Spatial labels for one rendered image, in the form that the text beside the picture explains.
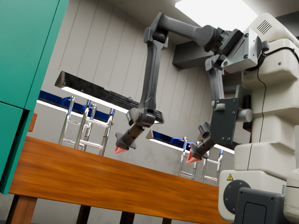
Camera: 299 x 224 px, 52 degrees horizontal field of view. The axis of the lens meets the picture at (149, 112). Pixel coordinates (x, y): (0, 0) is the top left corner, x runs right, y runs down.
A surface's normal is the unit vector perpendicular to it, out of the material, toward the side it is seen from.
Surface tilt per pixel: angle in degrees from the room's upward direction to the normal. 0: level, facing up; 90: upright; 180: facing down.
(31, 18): 90
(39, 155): 90
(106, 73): 90
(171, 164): 90
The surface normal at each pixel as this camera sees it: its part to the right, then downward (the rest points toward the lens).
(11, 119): 0.60, -0.05
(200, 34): -0.80, -0.21
